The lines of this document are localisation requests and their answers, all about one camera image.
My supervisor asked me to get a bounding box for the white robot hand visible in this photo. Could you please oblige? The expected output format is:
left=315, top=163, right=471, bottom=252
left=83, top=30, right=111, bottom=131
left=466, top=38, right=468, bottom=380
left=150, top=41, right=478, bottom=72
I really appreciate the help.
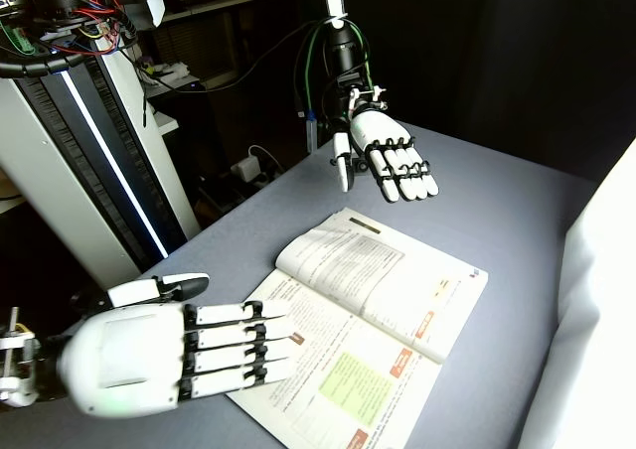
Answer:
left=57, top=272, right=299, bottom=418
left=330, top=108, right=441, bottom=205

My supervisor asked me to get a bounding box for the white backdrop sheet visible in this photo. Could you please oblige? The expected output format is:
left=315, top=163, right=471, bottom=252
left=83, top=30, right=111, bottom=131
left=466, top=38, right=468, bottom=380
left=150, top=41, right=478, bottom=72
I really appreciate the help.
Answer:
left=516, top=135, right=636, bottom=449

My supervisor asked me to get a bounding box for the white power adapter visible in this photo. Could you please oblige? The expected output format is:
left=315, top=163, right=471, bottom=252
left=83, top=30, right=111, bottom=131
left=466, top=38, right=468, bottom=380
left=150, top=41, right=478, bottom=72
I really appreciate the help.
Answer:
left=236, top=156, right=270, bottom=182

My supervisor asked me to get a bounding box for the hanging blue white plug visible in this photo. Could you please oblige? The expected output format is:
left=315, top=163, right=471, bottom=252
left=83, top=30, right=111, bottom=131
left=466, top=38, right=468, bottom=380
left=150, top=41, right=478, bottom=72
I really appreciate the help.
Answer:
left=304, top=109, right=320, bottom=155

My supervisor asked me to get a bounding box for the green cable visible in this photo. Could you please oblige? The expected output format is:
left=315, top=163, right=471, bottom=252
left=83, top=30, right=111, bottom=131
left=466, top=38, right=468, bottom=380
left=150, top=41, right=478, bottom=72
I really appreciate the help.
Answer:
left=302, top=21, right=323, bottom=117

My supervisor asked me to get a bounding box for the robot head wiring cluster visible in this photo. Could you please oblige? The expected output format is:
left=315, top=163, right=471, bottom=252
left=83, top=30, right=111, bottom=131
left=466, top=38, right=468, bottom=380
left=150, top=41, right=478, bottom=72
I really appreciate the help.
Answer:
left=0, top=0, right=168, bottom=80

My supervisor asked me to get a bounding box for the illustrated textbook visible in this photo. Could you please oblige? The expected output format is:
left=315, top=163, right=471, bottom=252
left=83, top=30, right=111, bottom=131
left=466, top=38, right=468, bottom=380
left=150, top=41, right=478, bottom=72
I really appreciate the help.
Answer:
left=226, top=207, right=489, bottom=449

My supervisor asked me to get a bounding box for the background storage shelf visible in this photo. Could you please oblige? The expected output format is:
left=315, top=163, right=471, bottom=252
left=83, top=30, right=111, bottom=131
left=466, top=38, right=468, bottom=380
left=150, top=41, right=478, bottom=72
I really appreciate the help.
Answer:
left=138, top=0, right=279, bottom=92

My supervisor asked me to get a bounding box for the grey table cloth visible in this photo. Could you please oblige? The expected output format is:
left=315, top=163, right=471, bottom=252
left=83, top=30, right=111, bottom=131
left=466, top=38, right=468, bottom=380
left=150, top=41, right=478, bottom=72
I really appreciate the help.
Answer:
left=0, top=119, right=602, bottom=449

